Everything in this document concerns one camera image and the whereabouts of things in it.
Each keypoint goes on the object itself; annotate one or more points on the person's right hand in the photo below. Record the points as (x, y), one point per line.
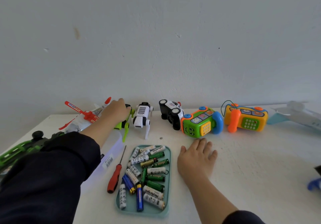
(194, 162)

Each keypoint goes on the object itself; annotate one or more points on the person's left hand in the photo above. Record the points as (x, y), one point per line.
(116, 112)

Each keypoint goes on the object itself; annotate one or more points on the person's left fingers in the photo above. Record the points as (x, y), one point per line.
(127, 113)

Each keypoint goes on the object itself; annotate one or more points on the person's right middle finger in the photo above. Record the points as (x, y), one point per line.
(203, 144)

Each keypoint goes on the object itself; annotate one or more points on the person's right thumb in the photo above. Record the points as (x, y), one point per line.
(182, 150)

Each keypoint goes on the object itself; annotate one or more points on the person's right little finger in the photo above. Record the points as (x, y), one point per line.
(213, 156)

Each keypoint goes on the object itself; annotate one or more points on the green robot dog toy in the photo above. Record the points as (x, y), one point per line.
(124, 126)

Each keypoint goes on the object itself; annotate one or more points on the person's right forearm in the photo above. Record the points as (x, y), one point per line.
(213, 201)

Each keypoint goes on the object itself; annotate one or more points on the person's left forearm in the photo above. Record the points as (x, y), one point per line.
(50, 171)

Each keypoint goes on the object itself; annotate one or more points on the white robot dog toy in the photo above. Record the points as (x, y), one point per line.
(142, 117)

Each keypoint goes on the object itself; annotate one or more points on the green toy phone car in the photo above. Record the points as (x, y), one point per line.
(200, 124)

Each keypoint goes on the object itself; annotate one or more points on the black and white toy car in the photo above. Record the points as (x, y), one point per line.
(170, 113)

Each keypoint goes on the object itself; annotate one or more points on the red and white toy helicopter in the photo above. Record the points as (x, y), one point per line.
(84, 118)

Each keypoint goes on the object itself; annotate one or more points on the pile of batteries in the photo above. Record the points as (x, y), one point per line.
(148, 178)

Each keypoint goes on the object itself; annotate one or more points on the clear plastic storage box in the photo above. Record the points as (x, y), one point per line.
(110, 156)

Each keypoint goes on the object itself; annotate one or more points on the orange toy phone car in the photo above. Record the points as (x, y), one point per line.
(247, 119)

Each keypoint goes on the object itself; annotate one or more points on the teal plastic tray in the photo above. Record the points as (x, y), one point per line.
(169, 206)

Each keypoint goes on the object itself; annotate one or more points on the light blue toy airplane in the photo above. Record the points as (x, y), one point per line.
(293, 116)

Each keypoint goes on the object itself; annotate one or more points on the blue plastic toy part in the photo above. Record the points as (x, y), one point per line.
(314, 184)

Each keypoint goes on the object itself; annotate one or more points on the black object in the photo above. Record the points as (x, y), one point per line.
(318, 170)

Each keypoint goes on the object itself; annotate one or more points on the green and black toy truck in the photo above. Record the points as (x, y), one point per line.
(17, 151)

